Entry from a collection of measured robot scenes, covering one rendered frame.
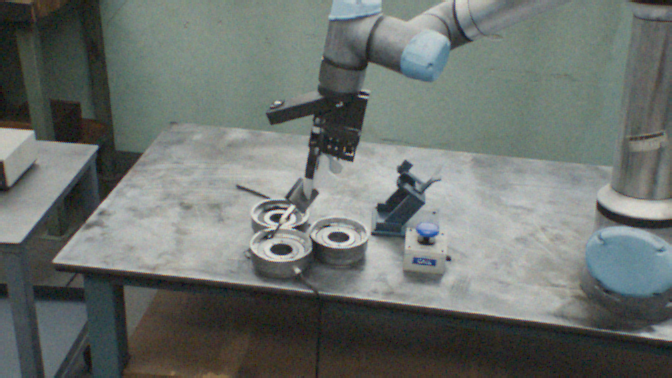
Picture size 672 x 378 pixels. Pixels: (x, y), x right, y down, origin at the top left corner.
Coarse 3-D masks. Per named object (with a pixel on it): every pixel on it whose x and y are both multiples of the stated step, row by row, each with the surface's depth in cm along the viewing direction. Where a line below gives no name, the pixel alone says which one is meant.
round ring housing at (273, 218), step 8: (264, 200) 142; (272, 200) 142; (280, 200) 143; (256, 208) 140; (256, 216) 139; (264, 216) 139; (272, 216) 140; (280, 216) 141; (304, 216) 140; (256, 224) 135; (264, 224) 134; (272, 224) 137; (288, 224) 137; (296, 224) 135; (304, 224) 136; (256, 232) 136; (304, 232) 137
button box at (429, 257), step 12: (408, 228) 135; (408, 240) 131; (420, 240) 131; (432, 240) 131; (444, 240) 132; (408, 252) 129; (420, 252) 129; (432, 252) 129; (444, 252) 129; (408, 264) 130; (420, 264) 130; (432, 264) 130; (444, 264) 129
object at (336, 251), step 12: (312, 228) 135; (360, 228) 137; (312, 240) 131; (324, 240) 133; (336, 240) 137; (348, 240) 134; (312, 252) 134; (324, 252) 130; (336, 252) 129; (348, 252) 130; (360, 252) 131; (336, 264) 131; (348, 264) 132
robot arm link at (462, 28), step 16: (464, 0) 121; (480, 0) 119; (496, 0) 117; (512, 0) 116; (528, 0) 115; (544, 0) 114; (560, 0) 114; (448, 16) 122; (464, 16) 120; (480, 16) 119; (496, 16) 118; (512, 16) 117; (528, 16) 118; (448, 32) 121; (464, 32) 122; (480, 32) 121
